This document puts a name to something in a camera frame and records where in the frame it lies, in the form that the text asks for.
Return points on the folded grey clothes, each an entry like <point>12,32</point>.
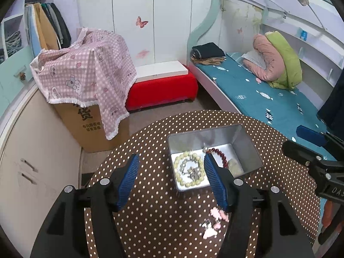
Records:
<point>13,43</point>

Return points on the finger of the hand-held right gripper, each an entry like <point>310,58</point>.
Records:
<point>309,134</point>
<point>298,150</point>

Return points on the brown cardboard box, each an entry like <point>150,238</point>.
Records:
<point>80,129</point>

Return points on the green quilt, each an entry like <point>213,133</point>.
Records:
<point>287,61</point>

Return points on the pine cone drawer knob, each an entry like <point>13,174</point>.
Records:
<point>22,76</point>

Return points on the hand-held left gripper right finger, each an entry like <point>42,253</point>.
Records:
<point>216,182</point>

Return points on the round polka dot table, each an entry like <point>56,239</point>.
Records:
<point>161,220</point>

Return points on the white wardrobe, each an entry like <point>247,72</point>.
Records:
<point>121,5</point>

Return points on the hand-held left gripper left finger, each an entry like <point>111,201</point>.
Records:
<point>127,185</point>

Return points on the small tan butterfly sticker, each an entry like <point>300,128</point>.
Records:
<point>239,30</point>

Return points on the red pink butterfly sticker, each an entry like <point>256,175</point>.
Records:
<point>141,22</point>

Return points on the pale pink butterfly sticker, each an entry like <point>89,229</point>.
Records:
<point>143,53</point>

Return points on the white pillow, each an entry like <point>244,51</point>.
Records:
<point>252,59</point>

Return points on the pink rolled quilt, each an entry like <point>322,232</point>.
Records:
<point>264,59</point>

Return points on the pale jade pendant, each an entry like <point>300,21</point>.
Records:
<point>236,166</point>

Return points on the red ottoman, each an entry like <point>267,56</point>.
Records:
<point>161,91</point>

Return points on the white shelf unit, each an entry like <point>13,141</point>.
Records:
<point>16,8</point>

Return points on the black hanging garment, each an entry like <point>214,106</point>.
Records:
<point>63,29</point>

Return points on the dark cloth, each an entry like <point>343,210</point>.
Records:
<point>333,104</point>

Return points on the grey metal tin box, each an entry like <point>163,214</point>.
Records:
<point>247,147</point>

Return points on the white flat board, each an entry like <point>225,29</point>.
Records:
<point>161,71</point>

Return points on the pink checked cloth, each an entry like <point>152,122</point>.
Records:
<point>88,67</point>

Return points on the teal drawer unit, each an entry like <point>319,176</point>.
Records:
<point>13,67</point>

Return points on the beige cabinet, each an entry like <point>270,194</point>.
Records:
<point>32,139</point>

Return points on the folded tan clothes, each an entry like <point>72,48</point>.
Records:
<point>209,61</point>

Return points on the teal printed bed sheet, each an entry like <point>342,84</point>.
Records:
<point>242,86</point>

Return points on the teal bunk bed frame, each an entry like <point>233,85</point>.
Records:
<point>204,24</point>

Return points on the folded dark clothes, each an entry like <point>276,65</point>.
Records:
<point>208,50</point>

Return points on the grey green hanging garment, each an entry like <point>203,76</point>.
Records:
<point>52,16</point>

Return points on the light blue hanging garment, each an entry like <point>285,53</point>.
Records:
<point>32,32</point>

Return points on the tan hanging garment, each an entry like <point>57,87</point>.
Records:
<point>45,29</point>

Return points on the small blue card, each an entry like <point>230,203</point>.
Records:
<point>303,34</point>

